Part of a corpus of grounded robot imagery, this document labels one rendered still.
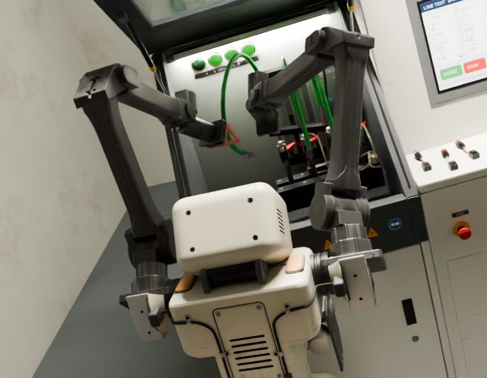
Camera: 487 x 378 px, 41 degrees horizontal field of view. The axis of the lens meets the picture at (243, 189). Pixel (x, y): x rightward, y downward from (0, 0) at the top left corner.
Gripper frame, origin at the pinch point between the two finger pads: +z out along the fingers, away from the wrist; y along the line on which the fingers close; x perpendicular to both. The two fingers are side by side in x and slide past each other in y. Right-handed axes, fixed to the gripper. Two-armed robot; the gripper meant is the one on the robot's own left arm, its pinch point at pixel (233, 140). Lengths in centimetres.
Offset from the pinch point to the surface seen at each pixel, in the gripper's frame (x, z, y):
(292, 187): 8.3, 27.8, 1.9
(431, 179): 8, 42, -40
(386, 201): 14.7, 35.8, -29.3
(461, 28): -40, 48, -47
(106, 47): -139, 86, 249
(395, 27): -39, 33, -33
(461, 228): 21, 55, -42
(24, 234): 10, 23, 196
